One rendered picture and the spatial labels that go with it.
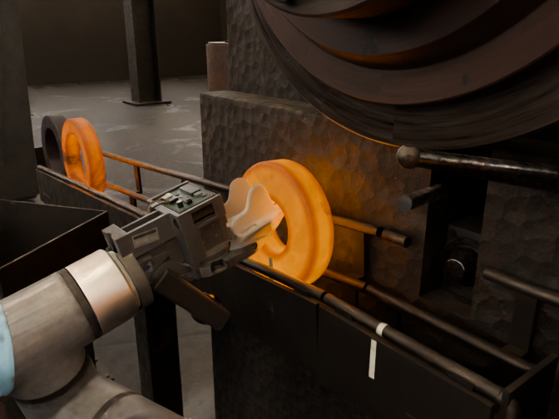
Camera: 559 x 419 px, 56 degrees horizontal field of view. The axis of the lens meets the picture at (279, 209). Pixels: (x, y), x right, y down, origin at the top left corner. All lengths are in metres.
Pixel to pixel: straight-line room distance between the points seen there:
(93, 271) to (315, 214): 0.23
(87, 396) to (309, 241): 0.27
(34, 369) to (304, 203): 0.30
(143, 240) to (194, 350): 1.24
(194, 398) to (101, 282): 1.07
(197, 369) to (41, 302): 1.18
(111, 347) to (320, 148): 1.31
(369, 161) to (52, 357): 0.37
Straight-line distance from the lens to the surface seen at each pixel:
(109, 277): 0.51
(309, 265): 0.59
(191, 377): 1.64
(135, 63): 7.28
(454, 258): 0.56
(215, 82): 3.35
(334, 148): 0.62
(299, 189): 0.58
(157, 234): 0.53
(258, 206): 0.58
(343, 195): 0.62
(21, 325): 0.51
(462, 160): 0.32
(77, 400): 0.55
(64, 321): 0.51
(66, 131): 1.27
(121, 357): 1.77
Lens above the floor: 0.97
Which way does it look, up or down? 19 degrees down
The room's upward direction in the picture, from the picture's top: straight up
